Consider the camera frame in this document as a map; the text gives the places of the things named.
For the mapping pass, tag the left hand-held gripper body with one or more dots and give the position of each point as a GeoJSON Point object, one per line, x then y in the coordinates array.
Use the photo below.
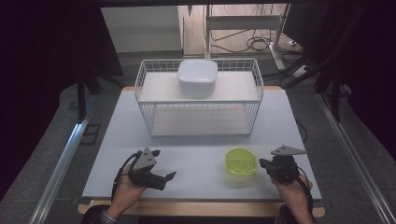
{"type": "Point", "coordinates": [144, 169]}

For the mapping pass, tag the white power strip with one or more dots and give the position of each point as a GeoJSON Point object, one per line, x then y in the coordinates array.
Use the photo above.
{"type": "Point", "coordinates": [301, 71]}

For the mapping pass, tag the person's left hand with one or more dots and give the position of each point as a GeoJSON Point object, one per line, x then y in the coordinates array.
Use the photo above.
{"type": "Point", "coordinates": [130, 191]}

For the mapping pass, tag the black floor frame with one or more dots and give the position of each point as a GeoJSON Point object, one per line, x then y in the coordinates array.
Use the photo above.
{"type": "Point", "coordinates": [90, 133]}

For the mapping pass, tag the white square lidded container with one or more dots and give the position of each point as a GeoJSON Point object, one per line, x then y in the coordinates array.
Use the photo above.
{"type": "Point", "coordinates": [197, 76]}

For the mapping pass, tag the white cabinet panel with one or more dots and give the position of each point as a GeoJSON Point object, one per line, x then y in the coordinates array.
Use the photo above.
{"type": "Point", "coordinates": [140, 28]}

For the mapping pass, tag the dark curtain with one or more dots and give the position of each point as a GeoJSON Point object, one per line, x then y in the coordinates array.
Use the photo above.
{"type": "Point", "coordinates": [370, 62]}
{"type": "Point", "coordinates": [46, 62]}

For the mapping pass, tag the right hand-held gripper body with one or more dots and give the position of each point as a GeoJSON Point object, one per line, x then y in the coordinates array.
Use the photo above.
{"type": "Point", "coordinates": [285, 165]}

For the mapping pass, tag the aluminium rail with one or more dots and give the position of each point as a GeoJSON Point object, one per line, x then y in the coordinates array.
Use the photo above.
{"type": "Point", "coordinates": [355, 155]}
{"type": "Point", "coordinates": [59, 168]}

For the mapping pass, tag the black metal stand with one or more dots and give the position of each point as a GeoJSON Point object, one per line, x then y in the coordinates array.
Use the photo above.
{"type": "Point", "coordinates": [334, 93]}
{"type": "Point", "coordinates": [82, 93]}

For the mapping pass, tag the white metal desk frame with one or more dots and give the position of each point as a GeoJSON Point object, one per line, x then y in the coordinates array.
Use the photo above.
{"type": "Point", "coordinates": [243, 21]}

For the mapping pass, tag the metal wristband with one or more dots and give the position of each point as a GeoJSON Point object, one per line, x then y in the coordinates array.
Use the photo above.
{"type": "Point", "coordinates": [107, 217]}

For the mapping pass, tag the person's right hand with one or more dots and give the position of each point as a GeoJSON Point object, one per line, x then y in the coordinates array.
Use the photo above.
{"type": "Point", "coordinates": [294, 189]}

